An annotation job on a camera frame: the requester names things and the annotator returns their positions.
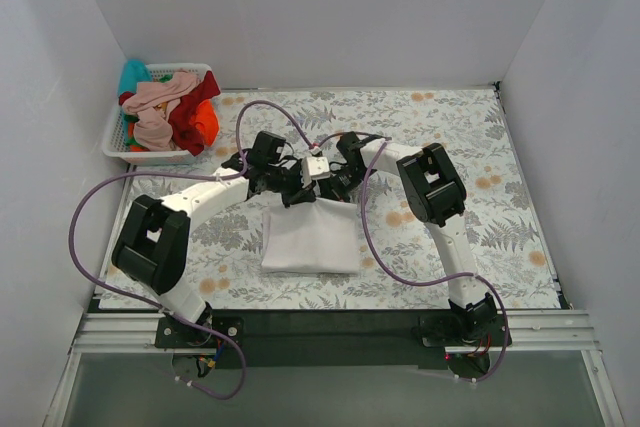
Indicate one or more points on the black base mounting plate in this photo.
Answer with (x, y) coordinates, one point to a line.
(346, 338)

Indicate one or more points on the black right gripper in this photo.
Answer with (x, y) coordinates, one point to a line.
(335, 188)

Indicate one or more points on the teal t shirt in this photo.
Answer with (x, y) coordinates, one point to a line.
(133, 73)

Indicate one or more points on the white t shirt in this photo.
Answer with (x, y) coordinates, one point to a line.
(318, 237)

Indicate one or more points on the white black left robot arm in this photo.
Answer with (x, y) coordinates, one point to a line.
(152, 246)

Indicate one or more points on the floral patterned table mat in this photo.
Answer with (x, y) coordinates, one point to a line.
(225, 253)

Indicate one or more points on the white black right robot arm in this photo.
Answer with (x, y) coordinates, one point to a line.
(436, 196)

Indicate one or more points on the pink t shirt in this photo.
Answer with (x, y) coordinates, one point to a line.
(152, 104)

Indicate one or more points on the aluminium frame rail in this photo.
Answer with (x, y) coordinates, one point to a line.
(116, 333)

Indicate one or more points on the red t shirt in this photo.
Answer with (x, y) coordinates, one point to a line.
(185, 136)

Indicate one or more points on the orange t shirt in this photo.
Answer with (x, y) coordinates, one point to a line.
(206, 122)

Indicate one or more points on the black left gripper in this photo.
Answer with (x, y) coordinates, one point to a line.
(292, 192)

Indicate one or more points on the green garment in basket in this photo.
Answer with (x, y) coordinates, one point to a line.
(130, 141)

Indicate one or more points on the white plastic laundry basket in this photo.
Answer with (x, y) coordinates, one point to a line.
(114, 135)

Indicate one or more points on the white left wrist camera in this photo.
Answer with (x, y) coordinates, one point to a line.
(315, 166)

